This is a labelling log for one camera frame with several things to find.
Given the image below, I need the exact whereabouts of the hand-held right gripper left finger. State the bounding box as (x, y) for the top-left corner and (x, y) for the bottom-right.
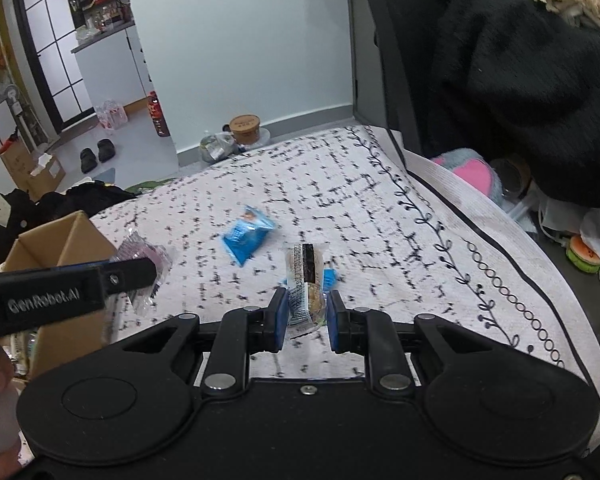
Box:
(125, 287), (291, 393)

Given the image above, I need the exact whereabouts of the clear bag of rubbish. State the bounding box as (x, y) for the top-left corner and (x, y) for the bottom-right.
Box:
(200, 130), (241, 163)

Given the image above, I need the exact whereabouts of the white kitchen cabinet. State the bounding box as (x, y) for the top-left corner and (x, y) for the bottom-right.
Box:
(70, 22), (154, 117)

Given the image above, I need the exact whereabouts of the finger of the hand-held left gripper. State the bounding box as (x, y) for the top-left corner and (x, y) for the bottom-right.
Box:
(98, 257), (160, 296)

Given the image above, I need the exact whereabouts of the cardboard box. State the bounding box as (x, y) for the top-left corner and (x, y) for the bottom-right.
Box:
(2, 210), (119, 381)

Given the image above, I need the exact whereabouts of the grey door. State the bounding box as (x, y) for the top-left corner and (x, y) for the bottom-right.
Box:
(347, 0), (406, 133)

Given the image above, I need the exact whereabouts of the black framed sliding door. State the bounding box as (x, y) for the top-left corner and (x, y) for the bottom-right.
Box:
(10, 0), (97, 134)

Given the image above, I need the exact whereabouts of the blue snack packet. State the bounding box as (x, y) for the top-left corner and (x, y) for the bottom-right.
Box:
(222, 205), (279, 267)

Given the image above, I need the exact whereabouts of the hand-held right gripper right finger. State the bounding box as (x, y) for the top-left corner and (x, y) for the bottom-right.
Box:
(326, 290), (482, 393)

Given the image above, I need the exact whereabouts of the pack of water bottles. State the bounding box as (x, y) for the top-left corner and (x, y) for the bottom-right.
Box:
(95, 99), (129, 130)

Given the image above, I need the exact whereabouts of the black clothes pile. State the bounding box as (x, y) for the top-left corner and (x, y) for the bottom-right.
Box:
(0, 180), (137, 262)

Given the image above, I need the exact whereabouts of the white labelled cake packet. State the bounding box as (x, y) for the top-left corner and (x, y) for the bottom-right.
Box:
(285, 242), (329, 339)

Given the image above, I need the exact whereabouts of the printed white blanket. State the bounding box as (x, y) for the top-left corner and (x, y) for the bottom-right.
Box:
(17, 125), (600, 441)

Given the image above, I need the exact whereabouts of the clear purple snack packet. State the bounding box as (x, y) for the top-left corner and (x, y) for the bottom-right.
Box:
(100, 230), (176, 346)

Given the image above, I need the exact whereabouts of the brown paper bucket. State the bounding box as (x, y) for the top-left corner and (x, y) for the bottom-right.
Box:
(228, 114), (262, 146)

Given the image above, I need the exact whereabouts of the green floor rug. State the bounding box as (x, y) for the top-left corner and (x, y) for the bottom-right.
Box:
(124, 177), (177, 197)

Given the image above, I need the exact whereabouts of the brown shipping carton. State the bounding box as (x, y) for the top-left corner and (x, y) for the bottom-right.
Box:
(0, 140), (67, 194)

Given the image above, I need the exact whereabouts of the pink plush toy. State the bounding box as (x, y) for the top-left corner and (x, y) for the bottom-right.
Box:
(430, 147), (506, 207)

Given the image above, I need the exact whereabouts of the burger shaped toy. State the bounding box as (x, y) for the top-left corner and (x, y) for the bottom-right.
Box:
(566, 234), (600, 275)

